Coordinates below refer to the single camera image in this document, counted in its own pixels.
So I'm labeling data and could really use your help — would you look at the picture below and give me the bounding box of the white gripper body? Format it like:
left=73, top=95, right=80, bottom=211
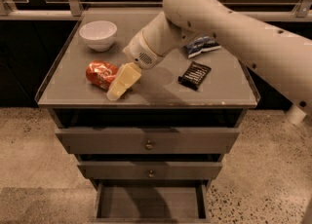
left=123, top=30, right=164, bottom=69

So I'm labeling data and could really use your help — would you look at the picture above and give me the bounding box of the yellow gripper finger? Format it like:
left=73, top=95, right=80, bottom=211
left=106, top=62, right=141, bottom=100

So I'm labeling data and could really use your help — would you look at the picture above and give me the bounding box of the red crushed coke can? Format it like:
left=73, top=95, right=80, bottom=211
left=85, top=60, right=119, bottom=90

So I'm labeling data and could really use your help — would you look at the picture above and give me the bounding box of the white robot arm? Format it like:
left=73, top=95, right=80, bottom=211
left=123, top=0, right=312, bottom=114

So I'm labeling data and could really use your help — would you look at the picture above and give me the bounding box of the grey drawer cabinet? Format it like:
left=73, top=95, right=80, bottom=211
left=34, top=6, right=261, bottom=224

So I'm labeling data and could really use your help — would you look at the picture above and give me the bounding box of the grey top drawer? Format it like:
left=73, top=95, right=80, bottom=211
left=56, top=128, right=239, bottom=155

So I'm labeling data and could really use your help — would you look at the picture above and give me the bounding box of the grey drawer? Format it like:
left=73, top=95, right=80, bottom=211
left=56, top=128, right=239, bottom=155
left=93, top=181, right=211, bottom=224
left=77, top=162, right=222, bottom=180

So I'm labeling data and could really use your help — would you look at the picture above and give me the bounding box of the grey middle drawer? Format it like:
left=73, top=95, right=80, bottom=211
left=77, top=162, right=222, bottom=180

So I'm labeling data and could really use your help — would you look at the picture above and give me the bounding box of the grey bottom drawer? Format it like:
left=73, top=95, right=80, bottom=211
left=93, top=181, right=211, bottom=224

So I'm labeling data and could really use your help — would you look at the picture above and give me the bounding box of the white ceramic bowl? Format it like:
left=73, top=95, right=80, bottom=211
left=79, top=20, right=117, bottom=52

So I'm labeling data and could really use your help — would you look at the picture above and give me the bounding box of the black snack bar wrapper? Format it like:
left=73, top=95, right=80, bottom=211
left=177, top=61, right=212, bottom=91

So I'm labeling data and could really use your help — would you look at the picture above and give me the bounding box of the blue chip bag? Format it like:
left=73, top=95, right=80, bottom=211
left=185, top=36, right=220, bottom=58

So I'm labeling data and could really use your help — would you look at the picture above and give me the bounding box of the white cylindrical post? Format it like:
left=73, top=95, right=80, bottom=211
left=285, top=104, right=307, bottom=126

